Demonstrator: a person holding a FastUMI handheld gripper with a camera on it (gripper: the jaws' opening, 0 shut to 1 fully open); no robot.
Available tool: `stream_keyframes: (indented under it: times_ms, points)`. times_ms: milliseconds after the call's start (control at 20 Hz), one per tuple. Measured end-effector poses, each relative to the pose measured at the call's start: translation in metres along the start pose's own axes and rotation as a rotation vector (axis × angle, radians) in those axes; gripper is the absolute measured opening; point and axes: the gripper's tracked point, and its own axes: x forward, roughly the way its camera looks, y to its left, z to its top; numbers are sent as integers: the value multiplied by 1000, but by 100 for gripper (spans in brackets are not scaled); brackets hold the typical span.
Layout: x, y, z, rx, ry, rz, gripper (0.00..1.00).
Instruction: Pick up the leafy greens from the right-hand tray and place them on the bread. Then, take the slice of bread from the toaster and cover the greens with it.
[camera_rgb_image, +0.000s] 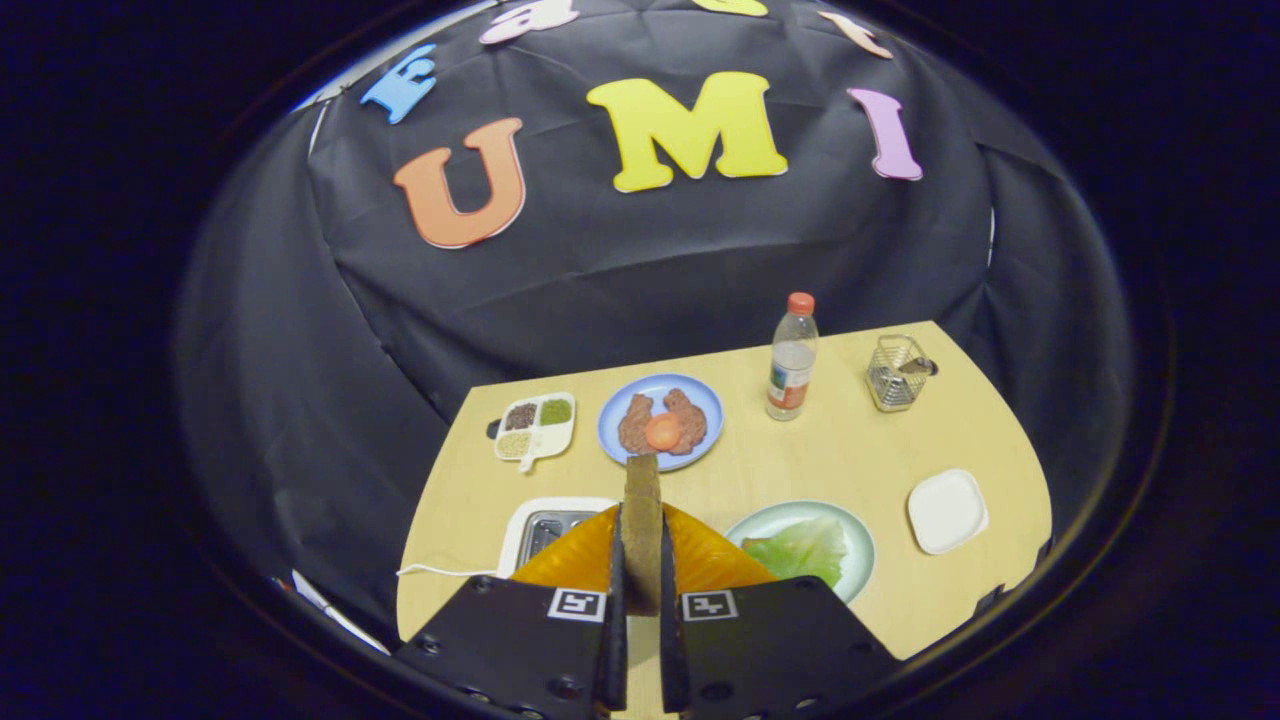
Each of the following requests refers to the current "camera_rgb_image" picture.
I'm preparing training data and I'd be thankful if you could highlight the brown toast slice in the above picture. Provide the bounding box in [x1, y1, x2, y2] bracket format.
[620, 453, 665, 618]

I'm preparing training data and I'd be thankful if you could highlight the white toaster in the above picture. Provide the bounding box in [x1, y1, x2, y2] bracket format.
[497, 497, 619, 581]

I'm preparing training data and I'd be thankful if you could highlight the blue round plate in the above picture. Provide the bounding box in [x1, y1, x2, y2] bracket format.
[597, 373, 725, 473]

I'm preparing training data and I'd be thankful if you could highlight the wire mesh cutlery basket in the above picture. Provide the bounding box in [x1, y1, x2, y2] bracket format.
[865, 334, 933, 414]

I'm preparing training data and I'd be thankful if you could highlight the brown meat patty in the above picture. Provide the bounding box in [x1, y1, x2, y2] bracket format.
[663, 388, 708, 457]
[617, 393, 656, 456]

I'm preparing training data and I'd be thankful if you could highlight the clear bottle with red cap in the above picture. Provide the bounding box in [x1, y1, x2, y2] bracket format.
[766, 291, 820, 423]

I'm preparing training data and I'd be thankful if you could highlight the white square plate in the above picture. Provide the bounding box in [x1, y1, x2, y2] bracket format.
[907, 468, 991, 556]

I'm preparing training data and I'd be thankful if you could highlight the white divided seasoning tray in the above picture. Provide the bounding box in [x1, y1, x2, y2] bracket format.
[487, 392, 578, 473]

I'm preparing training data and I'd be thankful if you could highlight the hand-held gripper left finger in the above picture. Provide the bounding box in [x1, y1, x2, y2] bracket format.
[393, 503, 629, 720]

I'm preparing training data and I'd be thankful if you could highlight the pale green round plate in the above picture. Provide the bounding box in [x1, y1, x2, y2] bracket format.
[725, 500, 877, 605]

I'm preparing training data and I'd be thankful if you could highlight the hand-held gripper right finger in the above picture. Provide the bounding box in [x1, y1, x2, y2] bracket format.
[660, 503, 901, 720]

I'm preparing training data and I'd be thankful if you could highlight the green lettuce leaf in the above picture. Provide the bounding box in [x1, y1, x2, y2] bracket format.
[740, 516, 849, 589]

